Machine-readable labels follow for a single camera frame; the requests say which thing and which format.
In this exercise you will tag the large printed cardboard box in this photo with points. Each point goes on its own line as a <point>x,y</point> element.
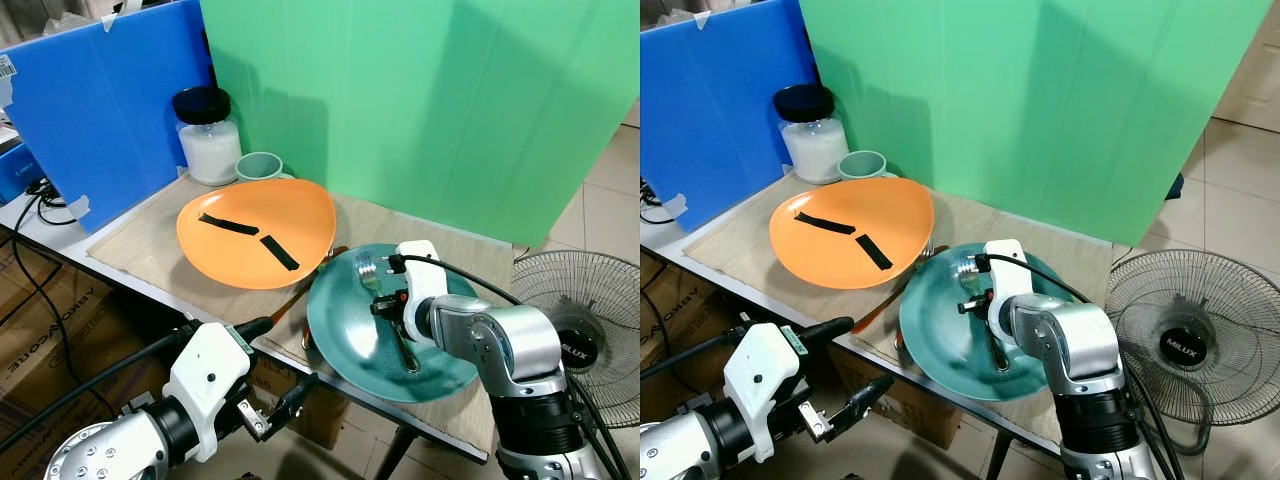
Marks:
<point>70,320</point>
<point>680,310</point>

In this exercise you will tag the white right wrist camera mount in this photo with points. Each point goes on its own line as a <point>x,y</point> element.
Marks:
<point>424,285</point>
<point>1010,282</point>

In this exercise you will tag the teal plate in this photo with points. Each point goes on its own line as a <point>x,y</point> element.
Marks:
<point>935,335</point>
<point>345,330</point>

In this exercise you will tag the blue plastic case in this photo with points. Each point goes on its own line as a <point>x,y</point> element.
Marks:
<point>18,172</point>

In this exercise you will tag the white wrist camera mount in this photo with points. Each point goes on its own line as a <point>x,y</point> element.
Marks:
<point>205,375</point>
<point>424,285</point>
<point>1010,282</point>
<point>760,375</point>

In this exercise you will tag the beige woven placemat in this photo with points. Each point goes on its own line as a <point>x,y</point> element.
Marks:
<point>735,245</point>
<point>140,245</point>

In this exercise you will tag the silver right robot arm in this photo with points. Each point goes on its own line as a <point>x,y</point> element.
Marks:
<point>520,350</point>
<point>1075,345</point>

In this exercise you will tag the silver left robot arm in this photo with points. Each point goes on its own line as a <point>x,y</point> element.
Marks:
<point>110,450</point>
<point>690,450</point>

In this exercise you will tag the black table leg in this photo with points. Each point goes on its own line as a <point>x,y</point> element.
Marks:
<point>996,458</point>
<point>395,455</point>

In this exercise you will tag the grey electric floor fan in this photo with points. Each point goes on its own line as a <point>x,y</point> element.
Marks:
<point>578,350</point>
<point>1180,345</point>

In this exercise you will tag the blue corrugated plastic board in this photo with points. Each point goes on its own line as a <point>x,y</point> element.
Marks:
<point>100,110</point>
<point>720,110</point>

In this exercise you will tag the small brown cardboard box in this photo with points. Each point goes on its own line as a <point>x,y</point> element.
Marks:
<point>905,400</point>
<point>310,410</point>

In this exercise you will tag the pale green mug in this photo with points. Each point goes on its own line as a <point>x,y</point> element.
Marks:
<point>262,167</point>
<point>866,165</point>

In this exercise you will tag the green corrugated plastic board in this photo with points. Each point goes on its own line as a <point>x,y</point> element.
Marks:
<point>430,110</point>
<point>1020,110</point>

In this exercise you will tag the silver metal fork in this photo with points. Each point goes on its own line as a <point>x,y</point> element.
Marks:
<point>371,270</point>

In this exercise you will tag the orange plate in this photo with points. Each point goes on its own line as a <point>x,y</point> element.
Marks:
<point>820,255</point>
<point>230,255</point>

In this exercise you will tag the white tape piece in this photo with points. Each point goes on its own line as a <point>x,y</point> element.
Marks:
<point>76,207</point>
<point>674,206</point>

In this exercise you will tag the long black tape strip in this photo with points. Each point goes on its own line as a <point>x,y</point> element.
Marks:
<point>230,225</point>
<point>826,223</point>

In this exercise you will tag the glass jar with black lid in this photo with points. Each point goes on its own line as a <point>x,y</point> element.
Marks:
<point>208,150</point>
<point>814,148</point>

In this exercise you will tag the short black tape strip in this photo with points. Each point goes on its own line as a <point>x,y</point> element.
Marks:
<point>873,252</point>
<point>278,252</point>

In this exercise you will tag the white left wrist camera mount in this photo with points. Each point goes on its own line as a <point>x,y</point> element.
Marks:
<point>205,375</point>
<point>760,375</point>

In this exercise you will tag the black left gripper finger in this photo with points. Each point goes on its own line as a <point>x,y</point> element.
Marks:
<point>828,329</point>
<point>256,329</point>
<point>292,396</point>
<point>866,398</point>

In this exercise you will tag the white barcode label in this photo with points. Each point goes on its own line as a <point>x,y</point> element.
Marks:
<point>8,78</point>

